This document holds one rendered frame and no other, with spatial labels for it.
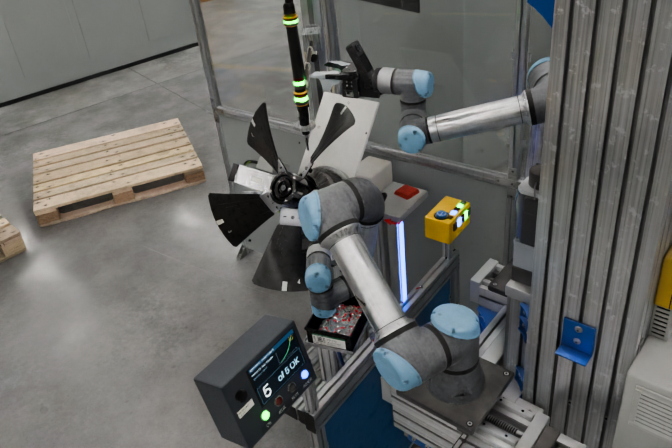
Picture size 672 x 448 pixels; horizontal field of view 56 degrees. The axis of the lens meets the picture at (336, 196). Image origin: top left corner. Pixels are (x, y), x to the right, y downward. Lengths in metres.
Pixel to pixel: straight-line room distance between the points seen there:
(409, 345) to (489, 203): 1.33
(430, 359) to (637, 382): 0.44
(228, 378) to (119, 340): 2.21
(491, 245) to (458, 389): 1.28
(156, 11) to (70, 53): 1.07
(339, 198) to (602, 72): 0.69
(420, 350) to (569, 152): 0.56
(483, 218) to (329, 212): 1.32
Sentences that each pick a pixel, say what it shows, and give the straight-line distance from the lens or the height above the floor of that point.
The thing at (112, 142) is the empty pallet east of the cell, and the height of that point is 0.14.
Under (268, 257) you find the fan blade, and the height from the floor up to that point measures 1.03.
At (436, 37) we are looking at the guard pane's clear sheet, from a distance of 2.56.
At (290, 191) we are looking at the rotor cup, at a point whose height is 1.22.
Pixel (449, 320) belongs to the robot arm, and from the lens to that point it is 1.57.
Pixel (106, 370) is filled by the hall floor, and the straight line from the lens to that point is 3.57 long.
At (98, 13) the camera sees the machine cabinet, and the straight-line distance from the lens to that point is 7.55.
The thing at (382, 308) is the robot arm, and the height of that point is 1.31.
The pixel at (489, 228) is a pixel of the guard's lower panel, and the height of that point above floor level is 0.73.
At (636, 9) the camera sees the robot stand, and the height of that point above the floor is 2.00.
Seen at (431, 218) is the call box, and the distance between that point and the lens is 2.26.
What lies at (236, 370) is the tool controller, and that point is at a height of 1.25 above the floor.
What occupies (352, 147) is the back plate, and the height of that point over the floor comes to 1.22.
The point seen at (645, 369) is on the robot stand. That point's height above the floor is 1.23.
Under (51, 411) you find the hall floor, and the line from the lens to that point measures 3.50.
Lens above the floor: 2.34
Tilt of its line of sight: 32 degrees down
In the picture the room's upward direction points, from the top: 7 degrees counter-clockwise
